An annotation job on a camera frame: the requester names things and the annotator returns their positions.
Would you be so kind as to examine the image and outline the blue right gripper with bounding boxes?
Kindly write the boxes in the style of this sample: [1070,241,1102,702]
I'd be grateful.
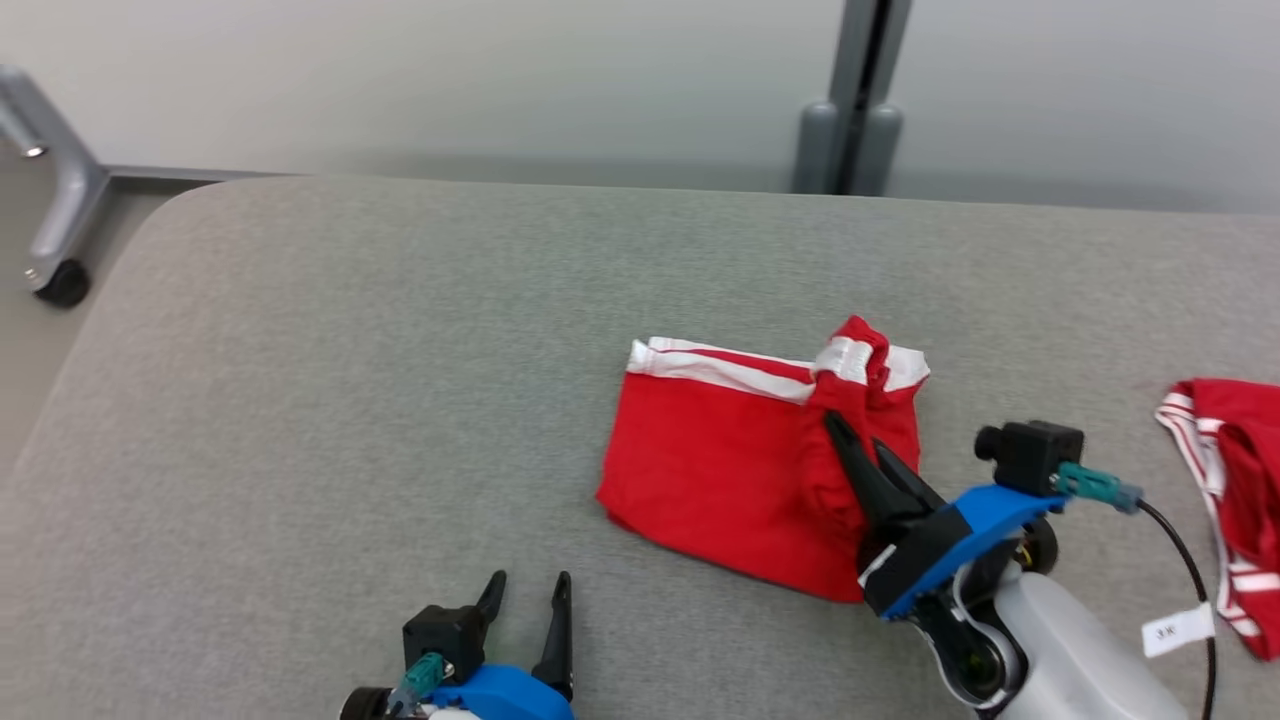
[822,409,1070,713]

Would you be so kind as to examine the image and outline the red shorts with white stripe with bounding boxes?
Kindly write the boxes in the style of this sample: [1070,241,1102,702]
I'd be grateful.
[596,315,932,605]

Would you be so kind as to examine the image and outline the grey partition post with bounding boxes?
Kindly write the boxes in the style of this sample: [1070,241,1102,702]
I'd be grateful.
[791,0,914,197]

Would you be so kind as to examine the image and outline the grey metal cart leg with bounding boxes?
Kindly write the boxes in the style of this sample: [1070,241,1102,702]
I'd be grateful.
[0,64,112,297]

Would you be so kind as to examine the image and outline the black cable with teal plug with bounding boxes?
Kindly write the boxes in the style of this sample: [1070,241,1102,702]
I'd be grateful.
[1050,461,1218,720]
[384,651,447,717]

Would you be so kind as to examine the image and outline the white paper cable tag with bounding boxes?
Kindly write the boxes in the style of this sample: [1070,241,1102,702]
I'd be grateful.
[1141,602,1218,660]

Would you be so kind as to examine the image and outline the red basketball jersey white sleeves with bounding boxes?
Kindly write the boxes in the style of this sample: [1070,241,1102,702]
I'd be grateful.
[1154,378,1280,664]

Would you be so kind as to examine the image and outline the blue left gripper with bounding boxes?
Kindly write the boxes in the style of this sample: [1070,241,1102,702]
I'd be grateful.
[339,570,577,720]

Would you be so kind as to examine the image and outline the black caster wheel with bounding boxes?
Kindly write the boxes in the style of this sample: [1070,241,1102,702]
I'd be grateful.
[32,259,92,310]

